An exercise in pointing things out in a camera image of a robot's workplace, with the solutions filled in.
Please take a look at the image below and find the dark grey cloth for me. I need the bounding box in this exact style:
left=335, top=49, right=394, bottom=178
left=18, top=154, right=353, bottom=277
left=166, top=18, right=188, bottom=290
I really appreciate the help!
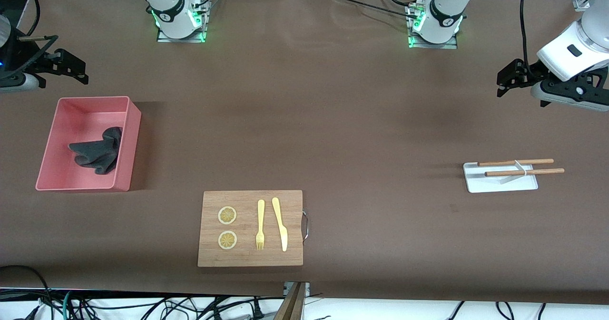
left=68, top=126, right=123, bottom=175

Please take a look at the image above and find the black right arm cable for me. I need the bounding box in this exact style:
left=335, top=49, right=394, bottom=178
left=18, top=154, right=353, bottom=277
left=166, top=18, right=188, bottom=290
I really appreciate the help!
left=19, top=0, right=59, bottom=71

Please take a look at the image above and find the brown wooden plank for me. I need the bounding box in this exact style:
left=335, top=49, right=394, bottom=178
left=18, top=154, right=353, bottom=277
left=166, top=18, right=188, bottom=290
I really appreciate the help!
left=274, top=282, right=306, bottom=320

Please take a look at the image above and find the long black table cable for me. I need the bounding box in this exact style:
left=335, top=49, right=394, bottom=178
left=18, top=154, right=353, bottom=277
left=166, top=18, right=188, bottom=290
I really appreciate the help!
left=318, top=0, right=422, bottom=21

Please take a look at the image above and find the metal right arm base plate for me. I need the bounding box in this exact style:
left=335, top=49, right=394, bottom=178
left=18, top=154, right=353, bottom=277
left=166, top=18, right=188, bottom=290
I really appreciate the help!
left=156, top=0, right=208, bottom=43

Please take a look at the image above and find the yellow plastic fork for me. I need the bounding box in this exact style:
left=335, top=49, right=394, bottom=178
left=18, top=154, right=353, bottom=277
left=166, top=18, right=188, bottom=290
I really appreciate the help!
left=255, top=199, right=265, bottom=251

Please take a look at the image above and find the pink plastic bin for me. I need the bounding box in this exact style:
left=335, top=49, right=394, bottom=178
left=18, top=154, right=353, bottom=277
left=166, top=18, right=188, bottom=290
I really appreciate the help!
left=35, top=96, right=142, bottom=192

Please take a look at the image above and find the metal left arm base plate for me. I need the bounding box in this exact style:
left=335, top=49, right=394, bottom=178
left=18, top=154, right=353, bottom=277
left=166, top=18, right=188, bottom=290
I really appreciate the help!
left=407, top=4, right=458, bottom=49

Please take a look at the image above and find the wooden cutting board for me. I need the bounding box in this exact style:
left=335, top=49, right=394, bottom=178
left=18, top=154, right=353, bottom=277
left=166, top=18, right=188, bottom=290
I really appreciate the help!
left=197, top=190, right=304, bottom=268

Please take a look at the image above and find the teal cable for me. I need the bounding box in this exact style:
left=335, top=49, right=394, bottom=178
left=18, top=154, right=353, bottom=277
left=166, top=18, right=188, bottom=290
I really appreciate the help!
left=63, top=291, right=77, bottom=320

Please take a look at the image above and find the thick black floor cable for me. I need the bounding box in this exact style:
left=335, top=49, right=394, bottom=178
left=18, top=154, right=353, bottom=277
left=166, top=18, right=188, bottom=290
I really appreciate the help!
left=0, top=265, right=53, bottom=320

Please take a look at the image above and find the yellow plastic knife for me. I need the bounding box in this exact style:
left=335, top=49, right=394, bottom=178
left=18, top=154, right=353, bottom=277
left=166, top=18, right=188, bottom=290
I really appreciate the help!
left=272, top=197, right=288, bottom=252

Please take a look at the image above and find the small metal bracket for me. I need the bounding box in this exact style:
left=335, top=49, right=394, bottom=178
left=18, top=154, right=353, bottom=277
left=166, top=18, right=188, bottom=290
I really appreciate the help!
left=283, top=282, right=311, bottom=296

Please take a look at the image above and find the white rack base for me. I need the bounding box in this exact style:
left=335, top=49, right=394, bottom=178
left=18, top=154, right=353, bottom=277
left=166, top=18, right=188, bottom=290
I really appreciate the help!
left=463, top=162, right=539, bottom=194

